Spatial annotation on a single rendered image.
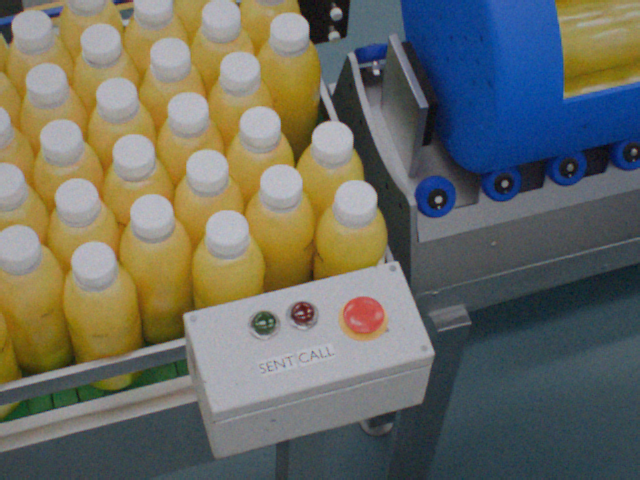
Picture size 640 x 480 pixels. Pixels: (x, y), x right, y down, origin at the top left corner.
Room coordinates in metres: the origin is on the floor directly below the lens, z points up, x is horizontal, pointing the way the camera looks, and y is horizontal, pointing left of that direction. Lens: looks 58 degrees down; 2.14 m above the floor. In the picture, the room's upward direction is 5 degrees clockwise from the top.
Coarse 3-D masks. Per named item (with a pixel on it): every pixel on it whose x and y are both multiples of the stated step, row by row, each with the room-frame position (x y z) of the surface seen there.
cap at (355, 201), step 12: (336, 192) 0.72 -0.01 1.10; (348, 192) 0.72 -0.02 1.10; (360, 192) 0.72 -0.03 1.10; (372, 192) 0.72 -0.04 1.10; (336, 204) 0.71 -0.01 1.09; (348, 204) 0.70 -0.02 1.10; (360, 204) 0.70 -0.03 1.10; (372, 204) 0.71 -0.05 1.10; (348, 216) 0.69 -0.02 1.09; (360, 216) 0.69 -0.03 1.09
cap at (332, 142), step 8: (320, 128) 0.79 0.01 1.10; (328, 128) 0.79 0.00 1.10; (336, 128) 0.79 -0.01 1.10; (344, 128) 0.79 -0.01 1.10; (312, 136) 0.78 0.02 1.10; (320, 136) 0.78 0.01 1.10; (328, 136) 0.78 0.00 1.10; (336, 136) 0.78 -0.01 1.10; (344, 136) 0.78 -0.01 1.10; (352, 136) 0.78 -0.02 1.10; (312, 144) 0.78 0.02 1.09; (320, 144) 0.77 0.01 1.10; (328, 144) 0.77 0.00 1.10; (336, 144) 0.77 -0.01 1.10; (344, 144) 0.77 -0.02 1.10; (320, 152) 0.76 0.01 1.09; (328, 152) 0.76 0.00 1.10; (336, 152) 0.76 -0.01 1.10; (344, 152) 0.76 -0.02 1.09; (328, 160) 0.76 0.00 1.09; (336, 160) 0.76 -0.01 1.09; (344, 160) 0.77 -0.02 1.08
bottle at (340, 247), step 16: (320, 224) 0.71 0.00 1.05; (336, 224) 0.70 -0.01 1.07; (352, 224) 0.70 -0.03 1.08; (368, 224) 0.70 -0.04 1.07; (384, 224) 0.71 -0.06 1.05; (320, 240) 0.70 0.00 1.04; (336, 240) 0.69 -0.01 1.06; (352, 240) 0.69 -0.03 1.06; (368, 240) 0.69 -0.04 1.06; (384, 240) 0.70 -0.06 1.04; (320, 256) 0.69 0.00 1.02; (336, 256) 0.68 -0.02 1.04; (352, 256) 0.68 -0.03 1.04; (368, 256) 0.68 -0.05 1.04; (384, 256) 0.70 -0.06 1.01; (320, 272) 0.69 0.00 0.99; (336, 272) 0.68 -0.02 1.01
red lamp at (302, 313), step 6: (294, 306) 0.58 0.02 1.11; (300, 306) 0.58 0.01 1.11; (306, 306) 0.58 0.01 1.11; (312, 306) 0.59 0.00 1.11; (294, 312) 0.58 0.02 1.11; (300, 312) 0.58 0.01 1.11; (306, 312) 0.58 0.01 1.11; (312, 312) 0.58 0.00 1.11; (294, 318) 0.57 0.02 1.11; (300, 318) 0.57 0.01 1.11; (306, 318) 0.57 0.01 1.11; (312, 318) 0.58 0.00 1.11; (300, 324) 0.57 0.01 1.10; (306, 324) 0.57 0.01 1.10
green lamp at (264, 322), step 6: (258, 312) 0.58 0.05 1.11; (264, 312) 0.58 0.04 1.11; (252, 318) 0.57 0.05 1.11; (258, 318) 0.57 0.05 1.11; (264, 318) 0.57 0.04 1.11; (270, 318) 0.57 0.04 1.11; (252, 324) 0.57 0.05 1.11; (258, 324) 0.56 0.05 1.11; (264, 324) 0.56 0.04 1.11; (270, 324) 0.56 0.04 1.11; (276, 324) 0.57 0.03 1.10; (258, 330) 0.56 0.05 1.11; (264, 330) 0.56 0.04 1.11; (270, 330) 0.56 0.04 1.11
